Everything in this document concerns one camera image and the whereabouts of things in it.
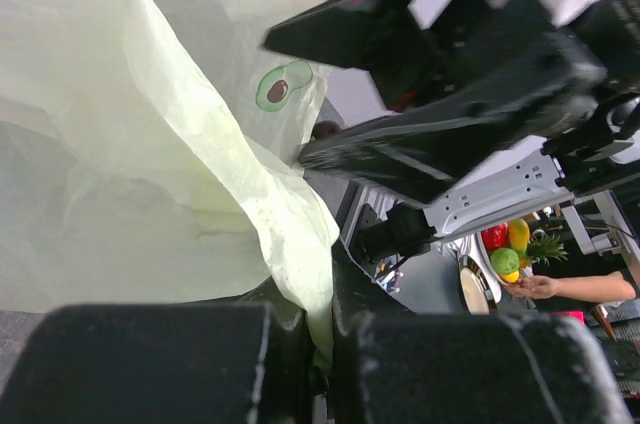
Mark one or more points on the light green plastic bag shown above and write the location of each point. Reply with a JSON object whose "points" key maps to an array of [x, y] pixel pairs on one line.
{"points": [[147, 155]]}

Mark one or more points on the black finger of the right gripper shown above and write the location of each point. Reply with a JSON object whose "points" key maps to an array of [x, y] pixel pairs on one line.
{"points": [[336, 33]]}

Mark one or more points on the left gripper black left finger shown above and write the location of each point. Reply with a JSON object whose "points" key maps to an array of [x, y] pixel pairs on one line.
{"points": [[199, 363]]}

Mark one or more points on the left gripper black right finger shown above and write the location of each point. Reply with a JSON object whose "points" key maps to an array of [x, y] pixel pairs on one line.
{"points": [[411, 368]]}

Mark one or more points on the background person hand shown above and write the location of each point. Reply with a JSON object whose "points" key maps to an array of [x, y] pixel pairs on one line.
{"points": [[537, 287]]}

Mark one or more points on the grey metal bracket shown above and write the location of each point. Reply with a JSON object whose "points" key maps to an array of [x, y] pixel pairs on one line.
{"points": [[528, 185]]}

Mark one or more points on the background person forearm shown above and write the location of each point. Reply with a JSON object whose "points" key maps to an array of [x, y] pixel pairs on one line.
{"points": [[613, 287]]}

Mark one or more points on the dark purple fruit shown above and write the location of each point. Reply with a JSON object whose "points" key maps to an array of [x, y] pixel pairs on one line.
{"points": [[324, 129]]}

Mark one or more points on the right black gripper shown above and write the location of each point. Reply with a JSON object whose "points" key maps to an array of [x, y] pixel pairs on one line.
{"points": [[503, 69]]}

